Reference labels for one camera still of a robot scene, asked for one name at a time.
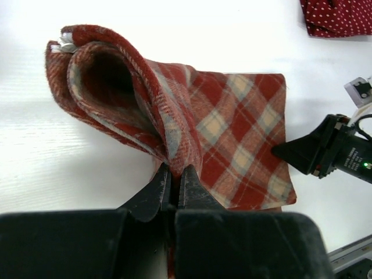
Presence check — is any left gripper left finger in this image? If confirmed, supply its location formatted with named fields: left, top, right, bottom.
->
left=1, top=166, right=170, bottom=278

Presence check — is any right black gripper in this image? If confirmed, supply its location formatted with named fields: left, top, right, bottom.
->
left=271, top=115, right=371, bottom=183

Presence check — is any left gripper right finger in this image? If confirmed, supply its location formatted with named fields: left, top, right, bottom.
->
left=174, top=166, right=334, bottom=278

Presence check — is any red plaid skirt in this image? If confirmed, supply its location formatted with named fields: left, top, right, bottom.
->
left=45, top=24, right=297, bottom=210

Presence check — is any red polka dot skirt pile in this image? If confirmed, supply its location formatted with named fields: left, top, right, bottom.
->
left=299, top=0, right=371, bottom=38

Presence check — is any aluminium rail frame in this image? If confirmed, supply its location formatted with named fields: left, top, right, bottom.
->
left=328, top=235, right=372, bottom=279

